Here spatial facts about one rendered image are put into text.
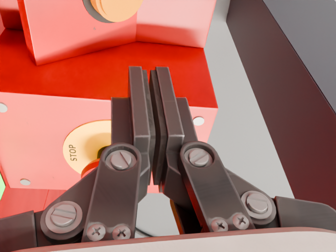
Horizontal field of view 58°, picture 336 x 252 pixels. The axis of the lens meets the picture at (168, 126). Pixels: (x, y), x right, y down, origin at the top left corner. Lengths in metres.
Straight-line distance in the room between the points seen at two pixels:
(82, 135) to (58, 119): 0.02
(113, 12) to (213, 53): 0.91
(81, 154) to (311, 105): 0.38
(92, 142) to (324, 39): 0.52
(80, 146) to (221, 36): 0.90
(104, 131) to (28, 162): 0.07
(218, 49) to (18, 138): 0.93
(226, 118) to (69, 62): 1.13
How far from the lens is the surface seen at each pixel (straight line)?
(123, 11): 0.22
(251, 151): 1.52
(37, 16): 0.21
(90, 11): 0.22
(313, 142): 0.52
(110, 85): 0.21
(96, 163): 0.21
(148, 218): 1.97
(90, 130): 0.22
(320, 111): 0.50
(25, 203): 0.68
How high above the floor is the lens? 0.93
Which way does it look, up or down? 45 degrees down
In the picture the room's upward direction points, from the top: 176 degrees clockwise
